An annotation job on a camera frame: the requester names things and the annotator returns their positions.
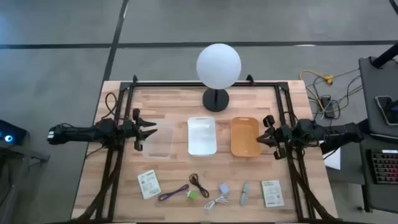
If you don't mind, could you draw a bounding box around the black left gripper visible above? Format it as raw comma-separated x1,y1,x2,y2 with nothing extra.
123,118,159,152

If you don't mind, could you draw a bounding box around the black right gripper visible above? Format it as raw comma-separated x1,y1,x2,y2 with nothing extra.
256,124,294,161

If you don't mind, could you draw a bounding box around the white Acer card reader box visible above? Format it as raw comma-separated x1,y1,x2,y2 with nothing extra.
261,179,285,208
137,169,162,200

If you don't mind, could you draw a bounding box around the clear plastic bin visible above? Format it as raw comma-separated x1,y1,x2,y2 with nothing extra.
141,121,174,161

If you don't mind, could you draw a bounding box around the orange plastic bin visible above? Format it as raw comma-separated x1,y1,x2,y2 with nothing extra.
230,116,262,158

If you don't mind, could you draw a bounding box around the white plastic bin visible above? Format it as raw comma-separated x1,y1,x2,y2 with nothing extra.
187,116,218,157

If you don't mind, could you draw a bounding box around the grey small tool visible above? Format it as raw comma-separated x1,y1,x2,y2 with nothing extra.
239,182,251,207

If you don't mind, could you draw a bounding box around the black power brick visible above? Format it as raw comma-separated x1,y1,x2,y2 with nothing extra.
320,96,336,119

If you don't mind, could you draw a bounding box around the white paper sheet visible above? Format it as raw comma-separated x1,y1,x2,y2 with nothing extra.
323,147,342,170

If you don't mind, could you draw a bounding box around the white globe lamp black base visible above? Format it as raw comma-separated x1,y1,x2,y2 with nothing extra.
196,43,243,113

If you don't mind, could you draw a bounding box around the grey side desk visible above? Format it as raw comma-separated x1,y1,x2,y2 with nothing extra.
358,55,398,213

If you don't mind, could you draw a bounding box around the black keyboard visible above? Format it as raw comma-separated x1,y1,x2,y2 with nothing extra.
369,149,398,185

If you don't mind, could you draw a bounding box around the smartphone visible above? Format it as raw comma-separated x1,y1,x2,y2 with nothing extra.
374,95,398,126

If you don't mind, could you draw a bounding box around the grey metal stand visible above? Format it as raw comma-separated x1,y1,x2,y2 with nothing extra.
0,144,51,224

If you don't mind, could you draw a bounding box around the black device with blue light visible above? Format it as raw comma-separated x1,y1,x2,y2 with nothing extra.
0,119,27,146

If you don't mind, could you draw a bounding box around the black monitor pole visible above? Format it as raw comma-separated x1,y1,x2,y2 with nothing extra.
371,42,398,70

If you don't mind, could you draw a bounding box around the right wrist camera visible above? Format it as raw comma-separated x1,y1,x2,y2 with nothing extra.
262,114,276,128

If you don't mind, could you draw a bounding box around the dark arm cable loop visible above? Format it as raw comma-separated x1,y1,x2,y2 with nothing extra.
101,91,119,121

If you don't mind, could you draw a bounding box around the purple cable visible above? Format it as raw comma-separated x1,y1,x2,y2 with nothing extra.
157,184,190,202

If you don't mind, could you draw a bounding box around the black metal rig frame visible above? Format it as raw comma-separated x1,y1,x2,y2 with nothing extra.
76,74,335,224

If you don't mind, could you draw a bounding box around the black coiled cable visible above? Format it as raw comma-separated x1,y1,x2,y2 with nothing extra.
188,173,210,199

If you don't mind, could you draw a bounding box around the yellow floor cable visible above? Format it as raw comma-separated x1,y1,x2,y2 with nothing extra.
299,69,363,113

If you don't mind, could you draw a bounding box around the white coiled cable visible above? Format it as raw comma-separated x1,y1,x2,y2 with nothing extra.
203,194,229,214

